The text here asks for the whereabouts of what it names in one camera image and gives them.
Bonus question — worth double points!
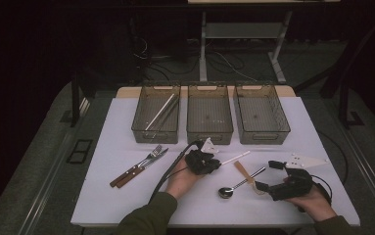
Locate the right hand-held gripper black cable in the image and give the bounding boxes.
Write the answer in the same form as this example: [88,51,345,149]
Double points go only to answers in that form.
[309,173,334,207]

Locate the left hand-held gripper black cable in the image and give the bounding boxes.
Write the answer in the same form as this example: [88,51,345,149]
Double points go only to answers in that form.
[148,139,207,204]

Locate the wooden-handled clear spoon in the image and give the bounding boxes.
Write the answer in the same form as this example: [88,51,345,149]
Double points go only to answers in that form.
[233,160,267,197]

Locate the black metal stand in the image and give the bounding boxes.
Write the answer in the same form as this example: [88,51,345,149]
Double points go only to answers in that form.
[60,70,90,129]
[337,76,365,130]

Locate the white floor cable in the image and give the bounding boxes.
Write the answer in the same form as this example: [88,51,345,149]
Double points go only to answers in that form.
[214,51,258,82]

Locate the person's right hand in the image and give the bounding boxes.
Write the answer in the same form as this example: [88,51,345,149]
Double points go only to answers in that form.
[285,187,338,222]

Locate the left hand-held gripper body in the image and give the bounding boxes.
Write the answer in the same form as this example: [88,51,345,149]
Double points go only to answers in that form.
[183,136,222,176]

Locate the metal spoon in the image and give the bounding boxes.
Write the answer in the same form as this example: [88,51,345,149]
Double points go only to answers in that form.
[217,166,267,200]

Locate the white chopstick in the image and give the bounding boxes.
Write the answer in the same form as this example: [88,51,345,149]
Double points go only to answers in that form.
[144,93,176,131]
[219,150,252,165]

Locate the translucent brown plastic bin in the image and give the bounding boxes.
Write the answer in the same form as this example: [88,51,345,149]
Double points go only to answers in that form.
[131,83,182,145]
[233,83,291,146]
[186,82,234,146]

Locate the hand-held gripper black cable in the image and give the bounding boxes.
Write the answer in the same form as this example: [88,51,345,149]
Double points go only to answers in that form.
[148,139,207,204]
[309,173,334,207]

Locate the person's left hand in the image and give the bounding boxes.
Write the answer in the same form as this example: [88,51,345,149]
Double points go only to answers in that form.
[164,159,206,201]

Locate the metal floor rail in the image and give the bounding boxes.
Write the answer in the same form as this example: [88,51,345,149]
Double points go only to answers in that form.
[336,120,375,226]
[20,97,91,235]

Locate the wooden-handled metal fork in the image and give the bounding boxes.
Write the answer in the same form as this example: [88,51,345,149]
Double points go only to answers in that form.
[109,144,164,188]

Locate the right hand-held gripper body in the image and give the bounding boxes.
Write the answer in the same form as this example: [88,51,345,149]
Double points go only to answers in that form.
[268,153,329,202]

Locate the white metal desk frame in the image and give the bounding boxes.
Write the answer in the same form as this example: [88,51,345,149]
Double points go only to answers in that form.
[187,0,342,83]

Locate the metal chopstick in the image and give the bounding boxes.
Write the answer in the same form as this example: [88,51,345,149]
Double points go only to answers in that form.
[149,95,180,133]
[151,97,181,140]

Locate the thin black floor cable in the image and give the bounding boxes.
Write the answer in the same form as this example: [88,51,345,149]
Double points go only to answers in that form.
[316,130,350,186]

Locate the white table cover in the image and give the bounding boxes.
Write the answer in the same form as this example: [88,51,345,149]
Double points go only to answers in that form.
[70,95,361,228]

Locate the black floor cables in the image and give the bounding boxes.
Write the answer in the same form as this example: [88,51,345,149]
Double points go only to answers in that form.
[131,34,247,82]

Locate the wooden-handled metal knife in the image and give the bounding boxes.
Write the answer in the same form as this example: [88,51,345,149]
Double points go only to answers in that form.
[115,147,169,190]

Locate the black floor socket frame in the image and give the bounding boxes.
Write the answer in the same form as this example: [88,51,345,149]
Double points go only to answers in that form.
[66,139,94,165]

